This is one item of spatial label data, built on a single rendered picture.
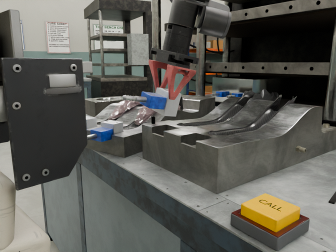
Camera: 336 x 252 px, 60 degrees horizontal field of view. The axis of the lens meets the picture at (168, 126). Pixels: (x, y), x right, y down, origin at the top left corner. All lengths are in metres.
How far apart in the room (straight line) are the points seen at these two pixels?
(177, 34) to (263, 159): 0.32
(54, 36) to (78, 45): 0.58
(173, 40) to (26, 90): 0.34
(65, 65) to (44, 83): 0.04
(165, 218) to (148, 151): 0.16
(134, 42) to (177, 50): 4.33
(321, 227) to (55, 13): 7.58
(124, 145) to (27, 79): 0.41
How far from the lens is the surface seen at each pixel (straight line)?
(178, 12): 0.64
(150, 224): 0.76
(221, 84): 1.60
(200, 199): 0.54
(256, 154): 0.62
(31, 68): 0.39
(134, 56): 4.94
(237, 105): 0.87
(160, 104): 0.64
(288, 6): 1.41
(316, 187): 0.65
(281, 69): 1.40
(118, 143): 0.76
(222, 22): 0.65
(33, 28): 7.74
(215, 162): 0.54
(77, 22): 7.86
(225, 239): 0.48
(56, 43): 7.72
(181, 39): 0.63
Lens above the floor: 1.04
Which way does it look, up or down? 12 degrees down
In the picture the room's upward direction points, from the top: straight up
